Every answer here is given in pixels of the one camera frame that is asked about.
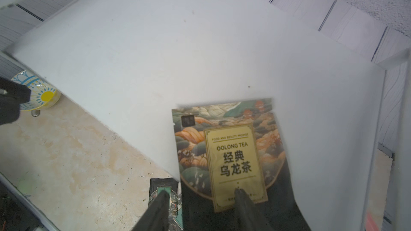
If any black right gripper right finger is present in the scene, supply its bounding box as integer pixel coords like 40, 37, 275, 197
234, 188, 273, 231

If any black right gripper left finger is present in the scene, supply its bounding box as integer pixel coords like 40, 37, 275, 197
132, 191, 170, 231

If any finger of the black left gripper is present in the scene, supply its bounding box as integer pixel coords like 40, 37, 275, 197
1, 78, 31, 125

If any oolong tea bag yellow label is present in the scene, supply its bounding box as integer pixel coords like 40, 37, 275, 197
172, 98, 309, 231

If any green label tea bag pile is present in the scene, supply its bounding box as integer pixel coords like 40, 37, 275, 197
148, 178, 184, 231

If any white two-tier shelf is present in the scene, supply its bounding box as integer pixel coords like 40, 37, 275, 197
6, 0, 411, 231

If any yellow patterned bowl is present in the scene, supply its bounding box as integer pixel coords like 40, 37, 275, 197
11, 70, 61, 112

